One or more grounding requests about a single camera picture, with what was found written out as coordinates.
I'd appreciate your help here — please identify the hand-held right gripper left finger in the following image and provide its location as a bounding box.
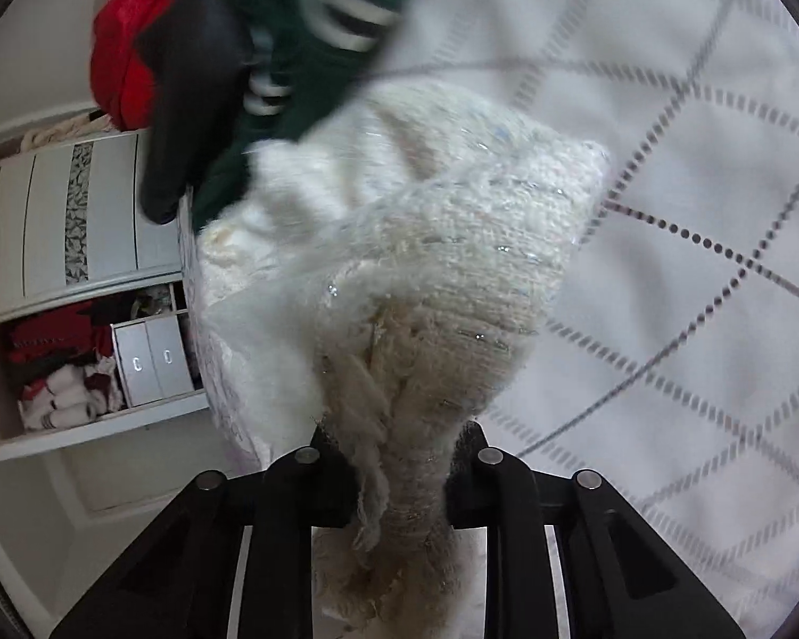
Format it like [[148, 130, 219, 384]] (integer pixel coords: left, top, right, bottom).
[[48, 424, 367, 639]]

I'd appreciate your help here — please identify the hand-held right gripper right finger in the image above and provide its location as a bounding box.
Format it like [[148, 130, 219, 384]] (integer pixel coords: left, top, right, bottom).
[[443, 421, 747, 639]]

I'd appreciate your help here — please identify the white knitted sweater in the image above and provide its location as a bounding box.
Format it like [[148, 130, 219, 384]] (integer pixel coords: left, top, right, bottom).
[[196, 80, 614, 639]]

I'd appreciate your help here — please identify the pile of folded clothes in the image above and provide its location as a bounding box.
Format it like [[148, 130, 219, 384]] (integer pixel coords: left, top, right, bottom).
[[0, 286, 191, 433]]

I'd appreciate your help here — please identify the grey drawer box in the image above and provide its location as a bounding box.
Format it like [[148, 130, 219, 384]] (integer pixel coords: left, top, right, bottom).
[[111, 313, 204, 408]]

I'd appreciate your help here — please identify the white quilted bedspread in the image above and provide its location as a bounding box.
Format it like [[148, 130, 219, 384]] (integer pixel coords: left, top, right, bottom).
[[179, 0, 799, 639]]

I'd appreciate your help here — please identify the white wardrobe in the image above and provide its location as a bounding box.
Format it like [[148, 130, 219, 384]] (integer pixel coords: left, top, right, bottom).
[[0, 101, 214, 467]]

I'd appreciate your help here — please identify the black garment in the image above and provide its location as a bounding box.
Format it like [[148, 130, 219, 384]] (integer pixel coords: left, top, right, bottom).
[[137, 0, 257, 226]]

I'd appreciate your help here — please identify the green striped sweater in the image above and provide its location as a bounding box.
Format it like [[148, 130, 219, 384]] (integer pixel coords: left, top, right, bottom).
[[192, 0, 415, 234]]

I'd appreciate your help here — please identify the red garment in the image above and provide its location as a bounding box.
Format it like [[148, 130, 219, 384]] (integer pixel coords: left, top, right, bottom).
[[89, 0, 224, 130]]

